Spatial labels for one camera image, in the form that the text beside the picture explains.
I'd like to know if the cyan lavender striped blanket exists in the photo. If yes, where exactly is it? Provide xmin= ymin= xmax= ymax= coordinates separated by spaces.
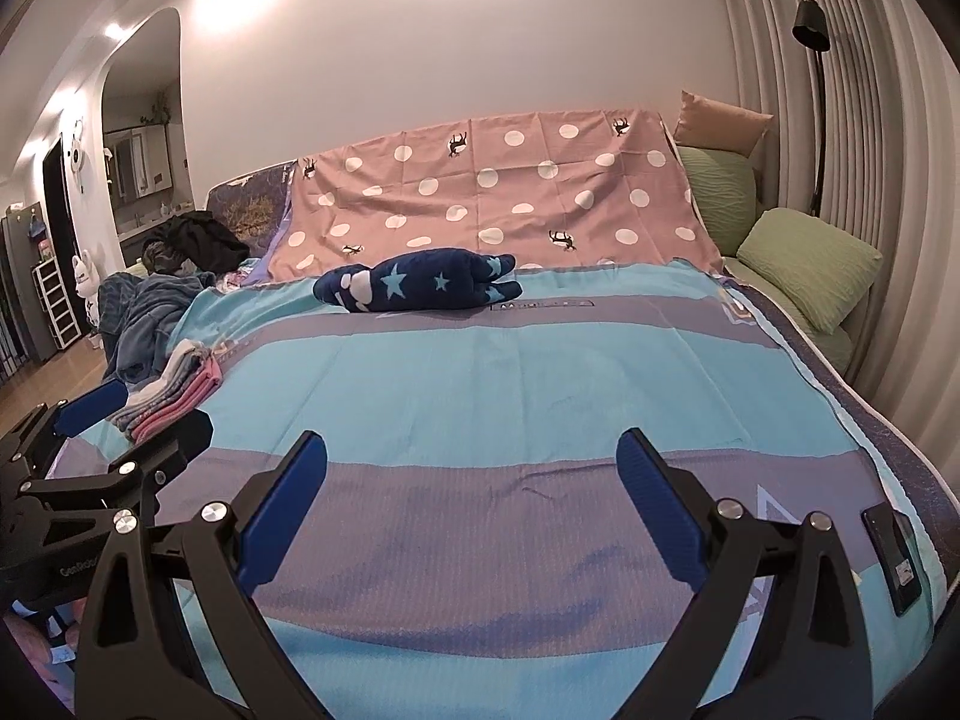
xmin=45 ymin=259 xmax=947 ymax=720

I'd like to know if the bed mattress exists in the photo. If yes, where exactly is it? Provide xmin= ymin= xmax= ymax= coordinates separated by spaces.
xmin=739 ymin=281 xmax=960 ymax=548

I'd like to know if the navy fleece star print jacket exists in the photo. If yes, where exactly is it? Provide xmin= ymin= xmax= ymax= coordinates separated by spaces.
xmin=311 ymin=246 xmax=524 ymax=315

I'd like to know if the grey refrigerator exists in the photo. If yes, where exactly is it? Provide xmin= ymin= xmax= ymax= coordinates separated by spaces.
xmin=0 ymin=201 xmax=59 ymax=362

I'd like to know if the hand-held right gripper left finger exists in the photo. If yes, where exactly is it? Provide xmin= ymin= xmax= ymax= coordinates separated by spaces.
xmin=73 ymin=430 xmax=332 ymax=720

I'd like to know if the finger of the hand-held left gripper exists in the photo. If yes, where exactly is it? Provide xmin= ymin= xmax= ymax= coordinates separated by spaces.
xmin=103 ymin=411 xmax=216 ymax=526
xmin=16 ymin=379 xmax=130 ymax=467

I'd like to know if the person's left hand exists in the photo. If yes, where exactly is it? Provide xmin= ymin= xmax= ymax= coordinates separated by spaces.
xmin=2 ymin=611 xmax=77 ymax=695

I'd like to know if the stack of folded clothes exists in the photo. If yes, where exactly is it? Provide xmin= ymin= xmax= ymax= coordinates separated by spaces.
xmin=112 ymin=340 xmax=227 ymax=445

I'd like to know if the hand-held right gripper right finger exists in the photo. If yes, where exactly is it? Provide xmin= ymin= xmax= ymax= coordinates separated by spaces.
xmin=615 ymin=426 xmax=876 ymax=720

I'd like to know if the black smartphone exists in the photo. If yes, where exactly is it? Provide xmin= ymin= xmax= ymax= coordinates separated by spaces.
xmin=862 ymin=505 xmax=923 ymax=617

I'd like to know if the mirror cabinet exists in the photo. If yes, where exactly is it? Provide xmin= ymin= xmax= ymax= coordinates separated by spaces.
xmin=103 ymin=123 xmax=171 ymax=205

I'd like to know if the smooth green pillow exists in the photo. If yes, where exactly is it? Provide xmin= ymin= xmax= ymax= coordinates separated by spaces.
xmin=734 ymin=208 xmax=885 ymax=333

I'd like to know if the grey-blue fleece blanket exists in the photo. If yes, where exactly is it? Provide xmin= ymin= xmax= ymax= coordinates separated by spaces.
xmin=100 ymin=270 xmax=220 ymax=385

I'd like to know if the beige pleated curtain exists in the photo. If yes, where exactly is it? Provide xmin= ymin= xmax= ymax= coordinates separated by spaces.
xmin=711 ymin=0 xmax=960 ymax=470

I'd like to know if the dark clothes pile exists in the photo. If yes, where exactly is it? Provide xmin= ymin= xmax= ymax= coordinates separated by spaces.
xmin=142 ymin=211 xmax=253 ymax=275

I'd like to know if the white shelf rack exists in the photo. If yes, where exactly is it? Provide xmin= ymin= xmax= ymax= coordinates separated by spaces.
xmin=33 ymin=260 xmax=85 ymax=351

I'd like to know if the pink polka dot sheet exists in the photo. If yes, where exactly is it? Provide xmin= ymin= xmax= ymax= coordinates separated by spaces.
xmin=265 ymin=108 xmax=726 ymax=284

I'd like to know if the tan pillow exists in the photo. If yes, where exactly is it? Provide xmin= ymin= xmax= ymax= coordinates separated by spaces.
xmin=672 ymin=89 xmax=774 ymax=160

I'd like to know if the white bear figure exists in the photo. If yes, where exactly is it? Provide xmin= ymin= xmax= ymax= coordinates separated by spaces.
xmin=70 ymin=250 xmax=104 ymax=325

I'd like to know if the black floor lamp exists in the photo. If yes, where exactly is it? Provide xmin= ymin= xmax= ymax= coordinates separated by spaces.
xmin=792 ymin=0 xmax=831 ymax=221

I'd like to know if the ribbed green pillow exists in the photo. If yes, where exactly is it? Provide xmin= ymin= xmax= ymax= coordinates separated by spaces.
xmin=677 ymin=145 xmax=760 ymax=257

